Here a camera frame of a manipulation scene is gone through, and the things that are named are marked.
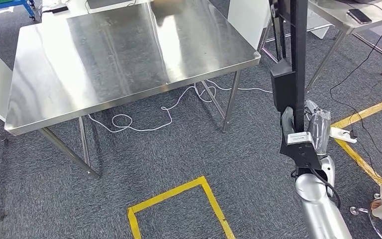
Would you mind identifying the grey laptop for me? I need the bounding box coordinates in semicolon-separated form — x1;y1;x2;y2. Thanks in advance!
85;0;136;10

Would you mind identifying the black plastic panel part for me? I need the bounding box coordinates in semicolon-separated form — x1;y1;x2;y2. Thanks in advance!
269;0;309;133

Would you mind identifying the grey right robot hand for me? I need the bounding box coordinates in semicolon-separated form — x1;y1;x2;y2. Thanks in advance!
280;99;332;156

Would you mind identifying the blue wheeled cart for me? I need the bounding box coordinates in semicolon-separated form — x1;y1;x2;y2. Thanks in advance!
0;0;37;21

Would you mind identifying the white floor cable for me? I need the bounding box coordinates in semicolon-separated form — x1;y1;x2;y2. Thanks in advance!
88;79;274;133

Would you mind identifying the chrome chair base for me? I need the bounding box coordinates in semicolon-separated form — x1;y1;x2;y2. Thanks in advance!
349;194;382;239

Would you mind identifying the white cabinet panel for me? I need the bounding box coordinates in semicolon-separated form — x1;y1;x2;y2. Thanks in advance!
227;0;332;51

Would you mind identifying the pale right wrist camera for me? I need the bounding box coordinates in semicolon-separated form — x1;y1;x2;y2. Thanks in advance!
279;130;324;171

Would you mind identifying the yellow floor tape square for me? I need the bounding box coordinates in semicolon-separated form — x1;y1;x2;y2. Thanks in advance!
330;100;382;186
127;176;236;239

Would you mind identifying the black flat device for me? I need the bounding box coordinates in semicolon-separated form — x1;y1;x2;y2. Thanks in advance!
42;5;70;15

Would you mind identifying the steel side table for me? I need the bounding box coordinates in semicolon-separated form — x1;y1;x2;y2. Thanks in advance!
260;0;382;94

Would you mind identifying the black smartphone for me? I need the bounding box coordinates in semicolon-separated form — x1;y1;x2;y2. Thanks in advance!
346;8;373;25

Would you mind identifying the white power adapter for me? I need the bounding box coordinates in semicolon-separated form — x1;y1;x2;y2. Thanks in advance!
329;126;359;144

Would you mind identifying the stainless steel workbench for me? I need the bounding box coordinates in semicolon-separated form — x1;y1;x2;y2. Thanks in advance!
3;0;262;181

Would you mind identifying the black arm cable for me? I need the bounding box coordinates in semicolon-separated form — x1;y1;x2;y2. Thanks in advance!
289;167;342;211

